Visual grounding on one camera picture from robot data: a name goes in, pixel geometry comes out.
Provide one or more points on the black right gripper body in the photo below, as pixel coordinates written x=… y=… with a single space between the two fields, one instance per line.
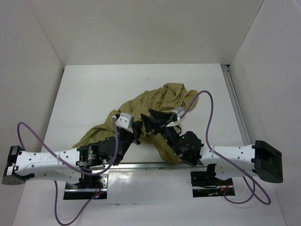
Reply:
x=170 y=135

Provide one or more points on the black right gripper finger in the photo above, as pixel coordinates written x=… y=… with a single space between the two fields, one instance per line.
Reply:
x=148 y=122
x=157 y=115

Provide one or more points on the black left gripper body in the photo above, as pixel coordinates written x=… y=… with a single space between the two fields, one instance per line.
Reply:
x=131 y=136

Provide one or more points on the khaki zip-up jacket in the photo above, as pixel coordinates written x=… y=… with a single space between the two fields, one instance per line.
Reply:
x=164 y=99

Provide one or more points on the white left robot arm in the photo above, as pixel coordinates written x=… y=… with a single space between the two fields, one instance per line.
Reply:
x=78 y=166

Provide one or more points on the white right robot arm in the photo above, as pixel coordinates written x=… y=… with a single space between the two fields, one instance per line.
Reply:
x=222 y=162

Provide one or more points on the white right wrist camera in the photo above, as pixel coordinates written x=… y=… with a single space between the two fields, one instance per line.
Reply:
x=177 y=113

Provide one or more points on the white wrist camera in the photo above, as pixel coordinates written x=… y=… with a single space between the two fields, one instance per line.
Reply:
x=177 y=113
x=125 y=121

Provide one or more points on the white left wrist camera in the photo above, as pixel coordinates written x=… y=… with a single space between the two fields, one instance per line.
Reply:
x=125 y=121

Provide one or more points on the aluminium rail front edge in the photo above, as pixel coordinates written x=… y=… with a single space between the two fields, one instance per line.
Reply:
x=156 y=166

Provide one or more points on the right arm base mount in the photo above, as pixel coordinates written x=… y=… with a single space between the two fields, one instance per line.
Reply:
x=205 y=183

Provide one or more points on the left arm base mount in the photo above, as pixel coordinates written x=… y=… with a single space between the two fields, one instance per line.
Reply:
x=87 y=187

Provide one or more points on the aluminium rail right side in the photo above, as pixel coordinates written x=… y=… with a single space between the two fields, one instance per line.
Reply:
x=236 y=105

